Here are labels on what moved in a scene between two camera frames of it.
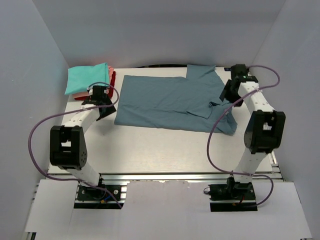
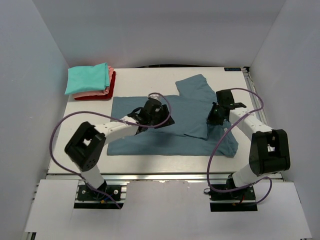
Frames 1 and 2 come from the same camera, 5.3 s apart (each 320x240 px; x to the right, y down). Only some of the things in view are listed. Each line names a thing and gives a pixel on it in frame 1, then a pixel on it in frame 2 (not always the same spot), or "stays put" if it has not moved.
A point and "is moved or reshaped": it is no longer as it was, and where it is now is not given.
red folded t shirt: x=111 y=92 stays put
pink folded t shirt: x=86 y=94 stays put
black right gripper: x=225 y=93 -> x=210 y=119
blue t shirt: x=194 y=102 is moved or reshaped
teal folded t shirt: x=79 y=78 stays put
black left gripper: x=109 y=110 -> x=166 y=112
